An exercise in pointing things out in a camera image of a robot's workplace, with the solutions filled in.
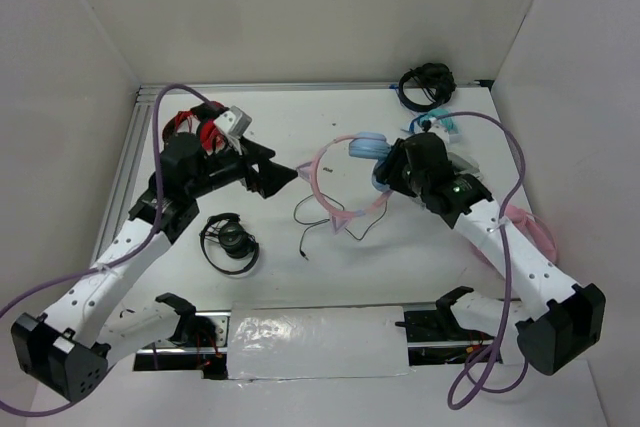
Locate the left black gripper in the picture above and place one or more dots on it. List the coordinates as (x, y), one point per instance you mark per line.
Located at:
(270, 175)

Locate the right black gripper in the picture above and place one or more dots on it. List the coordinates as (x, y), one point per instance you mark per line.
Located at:
(389, 169)

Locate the blue pink cat-ear headphones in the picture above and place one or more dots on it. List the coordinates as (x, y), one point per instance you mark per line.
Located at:
(335, 202)

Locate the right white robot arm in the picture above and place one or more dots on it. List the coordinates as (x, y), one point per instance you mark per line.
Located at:
(556, 319)

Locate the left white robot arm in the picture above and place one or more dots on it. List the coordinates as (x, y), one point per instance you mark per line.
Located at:
(71, 345)

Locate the teal white headphones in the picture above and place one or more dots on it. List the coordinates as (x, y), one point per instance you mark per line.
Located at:
(445, 128)

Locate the small black headphones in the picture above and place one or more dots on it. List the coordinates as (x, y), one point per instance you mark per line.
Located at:
(226, 231)

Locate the red black headphones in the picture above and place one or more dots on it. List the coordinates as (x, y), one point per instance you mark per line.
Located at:
(200, 120)

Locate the black headphones far corner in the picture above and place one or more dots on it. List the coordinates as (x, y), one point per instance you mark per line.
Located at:
(437, 82)

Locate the white taped sheet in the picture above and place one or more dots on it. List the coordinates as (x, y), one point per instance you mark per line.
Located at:
(316, 343)

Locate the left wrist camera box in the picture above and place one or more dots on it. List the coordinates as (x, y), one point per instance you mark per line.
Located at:
(233, 123)

